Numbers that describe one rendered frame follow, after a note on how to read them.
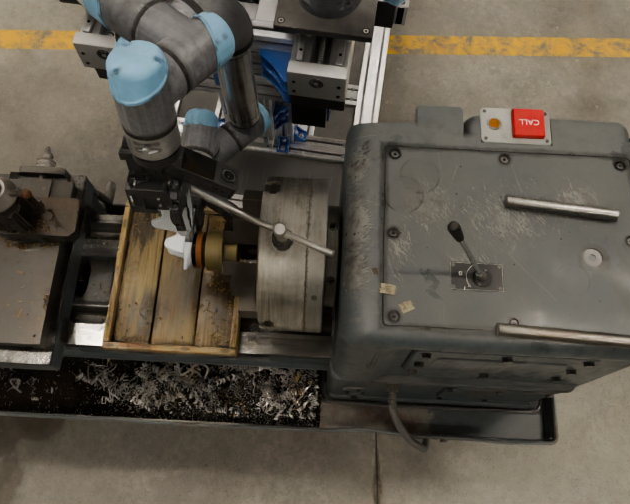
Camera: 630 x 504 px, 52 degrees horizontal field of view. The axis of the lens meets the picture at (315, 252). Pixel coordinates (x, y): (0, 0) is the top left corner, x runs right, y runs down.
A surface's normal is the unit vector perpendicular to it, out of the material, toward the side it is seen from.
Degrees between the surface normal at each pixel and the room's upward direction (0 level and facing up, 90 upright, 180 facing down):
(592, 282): 0
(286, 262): 25
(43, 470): 0
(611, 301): 0
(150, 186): 15
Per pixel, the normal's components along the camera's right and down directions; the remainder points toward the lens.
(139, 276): 0.01, -0.35
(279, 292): -0.03, 0.45
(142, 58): 0.02, -0.58
